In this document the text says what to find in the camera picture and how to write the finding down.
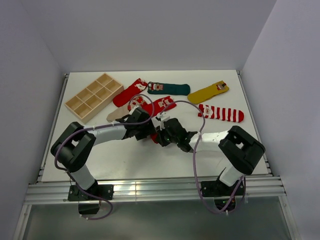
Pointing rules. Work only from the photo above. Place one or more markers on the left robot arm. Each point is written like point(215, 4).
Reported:
point(72, 149)

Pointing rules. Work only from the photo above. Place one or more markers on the dark green sock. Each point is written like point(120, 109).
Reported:
point(158, 88)

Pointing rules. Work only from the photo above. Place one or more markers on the red sock centre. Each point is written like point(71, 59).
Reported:
point(158, 105)

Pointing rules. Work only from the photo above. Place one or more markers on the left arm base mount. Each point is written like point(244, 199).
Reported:
point(89, 201)

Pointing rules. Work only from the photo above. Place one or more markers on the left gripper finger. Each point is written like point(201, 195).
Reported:
point(144, 131)
point(123, 119)

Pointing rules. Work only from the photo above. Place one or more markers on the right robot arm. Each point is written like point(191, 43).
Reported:
point(241, 149)

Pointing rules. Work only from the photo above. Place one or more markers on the yellow sock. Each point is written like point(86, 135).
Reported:
point(208, 92)

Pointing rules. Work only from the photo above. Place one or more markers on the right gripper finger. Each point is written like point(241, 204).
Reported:
point(163, 138)
point(162, 128)

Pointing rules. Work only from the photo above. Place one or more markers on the red sock upper left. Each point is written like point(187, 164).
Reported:
point(135, 88)

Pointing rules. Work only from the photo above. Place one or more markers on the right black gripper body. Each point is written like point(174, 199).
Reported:
point(173, 139)

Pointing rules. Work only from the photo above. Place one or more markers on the wooden compartment tray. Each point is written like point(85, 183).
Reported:
point(92, 99)

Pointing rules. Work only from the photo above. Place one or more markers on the aluminium front rail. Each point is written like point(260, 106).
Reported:
point(176, 189)

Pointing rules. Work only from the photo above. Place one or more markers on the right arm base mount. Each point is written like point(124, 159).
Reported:
point(224, 197)

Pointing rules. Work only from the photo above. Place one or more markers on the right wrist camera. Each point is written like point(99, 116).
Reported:
point(160, 117)

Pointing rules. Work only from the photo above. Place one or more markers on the red white striped sock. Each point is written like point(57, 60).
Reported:
point(221, 113)

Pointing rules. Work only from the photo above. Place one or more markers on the beige sock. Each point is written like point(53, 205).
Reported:
point(125, 109)

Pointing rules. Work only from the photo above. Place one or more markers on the red sock with santa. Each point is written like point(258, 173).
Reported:
point(154, 138)

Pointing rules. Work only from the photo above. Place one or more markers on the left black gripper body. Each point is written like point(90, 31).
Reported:
point(141, 127)

